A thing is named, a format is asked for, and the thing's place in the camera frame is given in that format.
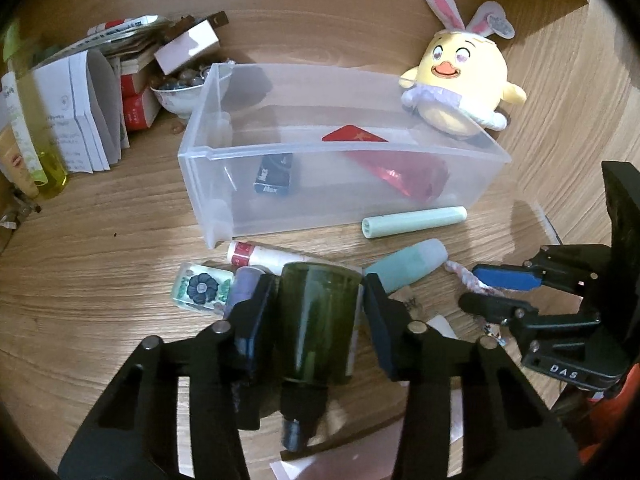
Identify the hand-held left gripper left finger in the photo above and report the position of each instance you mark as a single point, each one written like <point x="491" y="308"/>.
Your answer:
<point x="255" y="320"/>

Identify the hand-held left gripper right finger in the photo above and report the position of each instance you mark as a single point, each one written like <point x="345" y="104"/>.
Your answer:
<point x="385" y="330"/>

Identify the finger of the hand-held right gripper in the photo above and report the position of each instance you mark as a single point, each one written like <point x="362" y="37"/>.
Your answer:
<point x="485" y="305"/>
<point x="500" y="276"/>

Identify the dark green glass bottle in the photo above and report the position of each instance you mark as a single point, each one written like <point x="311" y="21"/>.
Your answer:
<point x="315" y="320"/>

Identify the clear tile with flower print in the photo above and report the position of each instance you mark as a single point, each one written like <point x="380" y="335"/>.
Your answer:
<point x="200" y="287"/>

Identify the teal bottle with clear cap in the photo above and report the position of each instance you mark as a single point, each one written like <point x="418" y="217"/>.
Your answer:
<point x="405" y="265"/>

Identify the mint green tube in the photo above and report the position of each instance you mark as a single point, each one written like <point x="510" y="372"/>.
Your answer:
<point x="415" y="221"/>

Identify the clear plastic storage bin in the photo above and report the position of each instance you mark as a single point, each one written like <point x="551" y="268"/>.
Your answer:
<point x="240" y="195"/>

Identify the small metal charm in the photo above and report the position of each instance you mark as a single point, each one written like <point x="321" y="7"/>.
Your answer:
<point x="494" y="335"/>

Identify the brown paper tag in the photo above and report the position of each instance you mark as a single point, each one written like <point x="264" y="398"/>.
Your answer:
<point x="412" y="305"/>

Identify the small purple bottle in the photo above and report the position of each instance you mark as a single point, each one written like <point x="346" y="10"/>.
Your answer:
<point x="245" y="282"/>

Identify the white paper sheet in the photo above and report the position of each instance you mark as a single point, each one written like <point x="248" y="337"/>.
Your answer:
<point x="441" y="325"/>

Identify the white tube with red label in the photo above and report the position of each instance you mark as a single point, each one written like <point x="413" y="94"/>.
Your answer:
<point x="260" y="255"/>

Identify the red foil packet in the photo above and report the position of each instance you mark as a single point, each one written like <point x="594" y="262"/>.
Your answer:
<point x="400" y="175"/>

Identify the pale pink paper sheet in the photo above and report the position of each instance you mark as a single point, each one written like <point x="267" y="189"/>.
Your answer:
<point x="340" y="467"/>

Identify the small dark blue box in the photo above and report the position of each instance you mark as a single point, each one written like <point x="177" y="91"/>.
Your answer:
<point x="272" y="175"/>

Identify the yellow chick plush toy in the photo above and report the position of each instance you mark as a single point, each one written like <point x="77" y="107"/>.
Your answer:
<point x="465" y="75"/>

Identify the white ceramic bowl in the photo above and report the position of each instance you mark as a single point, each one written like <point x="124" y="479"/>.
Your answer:
<point x="175" y="100"/>

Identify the red and white box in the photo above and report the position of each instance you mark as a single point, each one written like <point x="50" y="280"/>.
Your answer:
<point x="142" y="110"/>
<point x="132" y="77"/>

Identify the pile of dark stones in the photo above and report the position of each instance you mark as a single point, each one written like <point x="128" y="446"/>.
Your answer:
<point x="180" y="80"/>

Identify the yellow green liquid bottle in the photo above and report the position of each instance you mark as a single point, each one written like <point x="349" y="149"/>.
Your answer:
<point x="50" y="170"/>

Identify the small metal tool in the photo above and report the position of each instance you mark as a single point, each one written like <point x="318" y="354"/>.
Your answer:
<point x="20" y="212"/>

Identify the white cardboard box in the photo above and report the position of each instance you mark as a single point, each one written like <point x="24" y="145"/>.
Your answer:
<point x="185" y="50"/>

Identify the folded white paper leaflet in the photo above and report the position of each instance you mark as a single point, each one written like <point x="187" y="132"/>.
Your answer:
<point x="70" y="110"/>

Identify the cream cosmetic tube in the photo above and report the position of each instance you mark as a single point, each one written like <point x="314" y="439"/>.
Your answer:
<point x="15" y="160"/>

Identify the brown cardboard piece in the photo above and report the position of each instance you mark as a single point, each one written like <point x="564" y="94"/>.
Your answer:
<point x="215" y="19"/>

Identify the stack of foil packets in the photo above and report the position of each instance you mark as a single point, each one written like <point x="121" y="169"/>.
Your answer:
<point x="120" y="35"/>

